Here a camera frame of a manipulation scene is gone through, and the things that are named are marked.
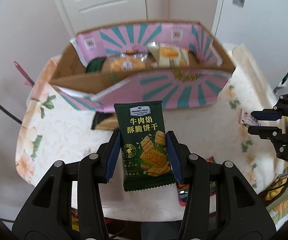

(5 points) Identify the yellow noodle snack bag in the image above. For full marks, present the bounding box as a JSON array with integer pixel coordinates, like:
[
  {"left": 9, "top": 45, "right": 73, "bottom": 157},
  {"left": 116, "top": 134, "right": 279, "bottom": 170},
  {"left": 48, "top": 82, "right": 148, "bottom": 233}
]
[{"left": 85, "top": 52, "right": 150, "bottom": 74}]

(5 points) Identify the pink cardboard box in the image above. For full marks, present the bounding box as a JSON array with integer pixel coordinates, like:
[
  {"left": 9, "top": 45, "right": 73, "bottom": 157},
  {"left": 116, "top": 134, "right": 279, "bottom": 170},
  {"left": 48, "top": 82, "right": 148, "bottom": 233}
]
[{"left": 50, "top": 21, "right": 235, "bottom": 113}]

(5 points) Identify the black gold snack packet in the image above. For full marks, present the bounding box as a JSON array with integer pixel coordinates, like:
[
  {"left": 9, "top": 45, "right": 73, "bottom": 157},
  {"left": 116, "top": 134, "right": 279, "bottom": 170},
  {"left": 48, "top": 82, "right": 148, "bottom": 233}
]
[{"left": 91, "top": 112, "right": 119, "bottom": 131}]

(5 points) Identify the floral tablecloth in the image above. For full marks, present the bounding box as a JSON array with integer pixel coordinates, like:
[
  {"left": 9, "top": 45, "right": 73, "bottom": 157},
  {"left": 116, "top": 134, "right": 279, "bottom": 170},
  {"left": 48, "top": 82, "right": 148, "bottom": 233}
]
[{"left": 15, "top": 42, "right": 287, "bottom": 222}]

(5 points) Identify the white door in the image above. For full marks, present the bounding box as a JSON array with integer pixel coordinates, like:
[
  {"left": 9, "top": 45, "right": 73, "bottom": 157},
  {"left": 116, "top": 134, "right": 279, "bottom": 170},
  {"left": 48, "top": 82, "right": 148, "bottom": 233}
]
[{"left": 54, "top": 0, "right": 147, "bottom": 37}]

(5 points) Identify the white wardrobe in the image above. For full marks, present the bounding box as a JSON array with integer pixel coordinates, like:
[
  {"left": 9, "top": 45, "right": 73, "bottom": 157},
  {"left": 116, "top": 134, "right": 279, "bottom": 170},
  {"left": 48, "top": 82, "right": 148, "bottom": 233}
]
[{"left": 216, "top": 0, "right": 288, "bottom": 88}]

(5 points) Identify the small white candy bar packet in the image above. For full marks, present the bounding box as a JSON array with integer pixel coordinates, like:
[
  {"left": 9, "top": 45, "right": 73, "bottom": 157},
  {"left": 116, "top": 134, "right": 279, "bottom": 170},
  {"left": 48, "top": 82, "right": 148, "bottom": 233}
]
[{"left": 238, "top": 109, "right": 260, "bottom": 127}]

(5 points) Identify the green cracker packet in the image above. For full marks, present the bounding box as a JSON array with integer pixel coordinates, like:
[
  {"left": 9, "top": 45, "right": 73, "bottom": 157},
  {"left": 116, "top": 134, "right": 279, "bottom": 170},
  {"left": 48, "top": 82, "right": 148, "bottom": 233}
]
[{"left": 114, "top": 101, "right": 175, "bottom": 192}]

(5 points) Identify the red black jerky packet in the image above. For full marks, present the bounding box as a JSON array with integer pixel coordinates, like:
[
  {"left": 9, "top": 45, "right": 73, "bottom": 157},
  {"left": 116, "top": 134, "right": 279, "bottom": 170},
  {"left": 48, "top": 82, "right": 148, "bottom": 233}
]
[{"left": 176, "top": 155, "right": 216, "bottom": 207}]

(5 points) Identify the chiffon cake packet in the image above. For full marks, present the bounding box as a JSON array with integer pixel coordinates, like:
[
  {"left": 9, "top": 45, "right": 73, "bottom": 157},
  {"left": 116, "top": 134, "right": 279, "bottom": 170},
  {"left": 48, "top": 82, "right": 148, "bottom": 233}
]
[{"left": 147, "top": 42, "right": 190, "bottom": 68}]

